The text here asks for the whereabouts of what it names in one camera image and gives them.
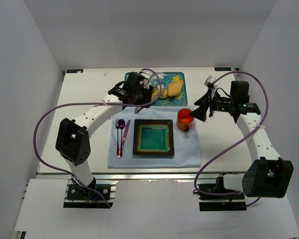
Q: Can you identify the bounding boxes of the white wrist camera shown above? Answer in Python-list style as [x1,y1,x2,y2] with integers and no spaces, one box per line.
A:
[140,71,154,87]
[204,76,215,89]

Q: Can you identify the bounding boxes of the blue corner label right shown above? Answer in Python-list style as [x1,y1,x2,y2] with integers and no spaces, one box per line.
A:
[214,67,232,71]

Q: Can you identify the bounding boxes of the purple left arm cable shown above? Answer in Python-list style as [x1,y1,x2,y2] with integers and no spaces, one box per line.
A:
[33,68,163,208]

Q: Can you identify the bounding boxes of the orange black mug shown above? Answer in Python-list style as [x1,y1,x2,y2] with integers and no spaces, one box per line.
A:
[176,108,194,132]

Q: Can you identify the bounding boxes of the blue corner label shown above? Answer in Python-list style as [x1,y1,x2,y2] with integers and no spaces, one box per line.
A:
[66,69,83,74]
[214,67,232,71]

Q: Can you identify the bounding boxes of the white foam board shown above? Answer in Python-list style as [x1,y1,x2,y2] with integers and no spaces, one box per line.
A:
[14,178,299,239]

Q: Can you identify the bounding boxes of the blue corner label left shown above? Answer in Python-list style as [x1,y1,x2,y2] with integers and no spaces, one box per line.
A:
[66,69,83,74]

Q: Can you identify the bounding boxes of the brown bread slice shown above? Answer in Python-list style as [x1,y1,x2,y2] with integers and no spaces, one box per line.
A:
[151,86,162,102]

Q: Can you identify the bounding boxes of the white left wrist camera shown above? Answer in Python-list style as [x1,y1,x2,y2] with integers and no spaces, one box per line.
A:
[140,71,154,87]

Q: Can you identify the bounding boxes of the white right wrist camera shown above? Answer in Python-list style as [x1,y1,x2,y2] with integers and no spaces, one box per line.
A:
[204,76,215,89]

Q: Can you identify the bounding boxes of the small round bread roll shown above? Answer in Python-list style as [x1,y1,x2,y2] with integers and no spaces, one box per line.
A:
[159,88,168,99]

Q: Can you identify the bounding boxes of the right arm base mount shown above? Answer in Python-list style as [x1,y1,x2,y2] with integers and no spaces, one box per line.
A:
[193,177,247,212]

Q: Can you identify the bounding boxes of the teal floral tray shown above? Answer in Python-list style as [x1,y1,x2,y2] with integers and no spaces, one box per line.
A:
[139,71,188,107]

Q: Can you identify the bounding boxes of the square green black plate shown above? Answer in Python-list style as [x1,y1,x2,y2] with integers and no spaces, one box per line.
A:
[133,119,174,157]

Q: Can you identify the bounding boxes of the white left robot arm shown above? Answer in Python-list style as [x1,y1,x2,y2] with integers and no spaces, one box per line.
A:
[55,71,153,199]

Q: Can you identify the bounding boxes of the iridescent purple knife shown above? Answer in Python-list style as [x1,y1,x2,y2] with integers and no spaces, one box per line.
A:
[120,119,131,156]

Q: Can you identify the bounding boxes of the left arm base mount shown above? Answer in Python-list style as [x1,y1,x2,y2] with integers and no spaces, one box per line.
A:
[63,180,116,209]

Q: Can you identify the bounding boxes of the purple fork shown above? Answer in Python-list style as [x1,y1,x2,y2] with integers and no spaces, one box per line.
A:
[115,118,120,157]

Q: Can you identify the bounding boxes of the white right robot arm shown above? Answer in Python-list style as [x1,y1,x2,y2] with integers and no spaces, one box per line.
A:
[190,80,294,198]

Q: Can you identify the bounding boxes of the light blue cloth napkin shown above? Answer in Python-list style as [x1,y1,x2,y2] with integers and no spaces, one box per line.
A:
[108,106,201,169]

